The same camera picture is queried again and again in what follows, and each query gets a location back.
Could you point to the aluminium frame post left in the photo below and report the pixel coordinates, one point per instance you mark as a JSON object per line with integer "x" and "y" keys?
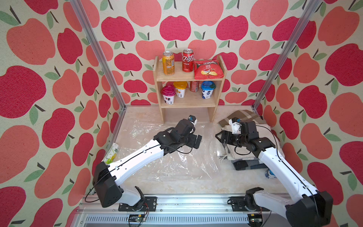
{"x": 86, "y": 25}

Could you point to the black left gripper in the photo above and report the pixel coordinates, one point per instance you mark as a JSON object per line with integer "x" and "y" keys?
{"x": 193, "y": 143}

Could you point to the red cola can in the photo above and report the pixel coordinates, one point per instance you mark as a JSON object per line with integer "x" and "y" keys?
{"x": 187, "y": 60}

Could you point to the brown beige plaid scarf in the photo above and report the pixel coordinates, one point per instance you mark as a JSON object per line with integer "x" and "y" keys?
{"x": 244, "y": 115}

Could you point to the pink lid cup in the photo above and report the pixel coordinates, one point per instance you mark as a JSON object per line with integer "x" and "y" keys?
{"x": 168, "y": 92}

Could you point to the yellow lid cup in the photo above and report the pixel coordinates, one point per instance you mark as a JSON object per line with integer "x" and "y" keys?
{"x": 180, "y": 87}

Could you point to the red chips bag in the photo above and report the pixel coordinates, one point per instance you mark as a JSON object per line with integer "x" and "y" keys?
{"x": 209, "y": 69}

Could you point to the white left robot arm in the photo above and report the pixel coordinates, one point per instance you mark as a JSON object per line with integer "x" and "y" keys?
{"x": 108, "y": 178}

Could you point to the clear plastic vacuum bag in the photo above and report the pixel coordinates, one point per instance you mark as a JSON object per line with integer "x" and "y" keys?
{"x": 185, "y": 164}

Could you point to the blue round object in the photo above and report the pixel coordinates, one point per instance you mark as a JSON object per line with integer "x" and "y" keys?
{"x": 269, "y": 174}

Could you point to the small red can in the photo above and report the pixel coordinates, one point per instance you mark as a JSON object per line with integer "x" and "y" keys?
{"x": 194, "y": 86}

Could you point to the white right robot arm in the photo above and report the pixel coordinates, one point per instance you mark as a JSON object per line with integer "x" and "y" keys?
{"x": 307, "y": 206}

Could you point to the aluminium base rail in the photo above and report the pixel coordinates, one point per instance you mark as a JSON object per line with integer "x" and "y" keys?
{"x": 177, "y": 210}

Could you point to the black grey striped scarf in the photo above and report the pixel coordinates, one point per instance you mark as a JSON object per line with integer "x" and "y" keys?
{"x": 240, "y": 165}

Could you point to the blue lid cup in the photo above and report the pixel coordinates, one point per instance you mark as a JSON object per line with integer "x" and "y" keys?
{"x": 207, "y": 88}

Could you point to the orange drink can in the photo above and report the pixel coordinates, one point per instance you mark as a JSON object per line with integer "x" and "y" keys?
{"x": 168, "y": 63}

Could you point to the wooden two-tier shelf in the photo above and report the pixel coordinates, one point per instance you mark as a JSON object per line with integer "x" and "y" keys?
{"x": 191, "y": 99}

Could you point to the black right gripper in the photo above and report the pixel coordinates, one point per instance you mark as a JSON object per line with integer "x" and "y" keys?
{"x": 228, "y": 133}

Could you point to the aluminium frame post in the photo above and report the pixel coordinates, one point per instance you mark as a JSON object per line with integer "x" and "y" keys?
{"x": 86, "y": 25}
{"x": 308, "y": 12}

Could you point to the aluminium frame post right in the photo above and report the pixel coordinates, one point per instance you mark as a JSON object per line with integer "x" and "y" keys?
{"x": 308, "y": 12}

